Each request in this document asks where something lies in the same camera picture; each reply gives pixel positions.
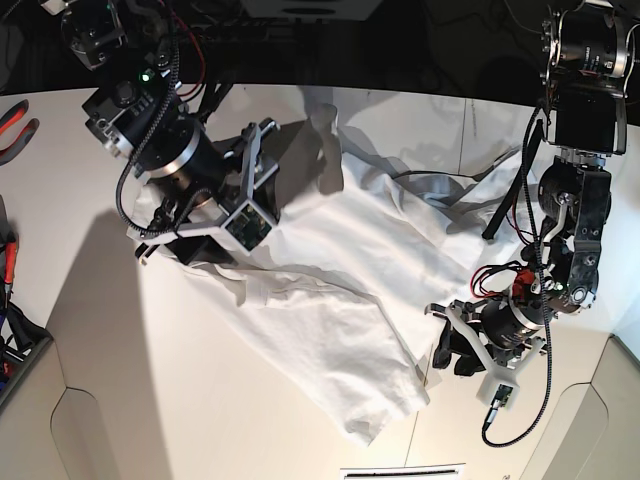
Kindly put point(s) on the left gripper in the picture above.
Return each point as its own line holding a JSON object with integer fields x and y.
{"x": 488, "y": 335}

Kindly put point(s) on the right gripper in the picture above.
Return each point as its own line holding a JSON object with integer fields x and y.
{"x": 228, "y": 195}

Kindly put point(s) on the white t-shirt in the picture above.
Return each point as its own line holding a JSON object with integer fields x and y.
{"x": 382, "y": 211}

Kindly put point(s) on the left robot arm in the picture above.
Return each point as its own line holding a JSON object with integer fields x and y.
{"x": 579, "y": 123}

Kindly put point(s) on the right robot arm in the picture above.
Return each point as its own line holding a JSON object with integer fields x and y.
{"x": 140, "y": 112}

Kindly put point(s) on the white device top centre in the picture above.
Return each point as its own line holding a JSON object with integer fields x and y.
{"x": 350, "y": 10}

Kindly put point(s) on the black bin with tools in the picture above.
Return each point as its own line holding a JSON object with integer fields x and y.
{"x": 22, "y": 344}

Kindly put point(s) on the red handled tool left edge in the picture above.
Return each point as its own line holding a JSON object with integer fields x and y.
{"x": 9, "y": 250}

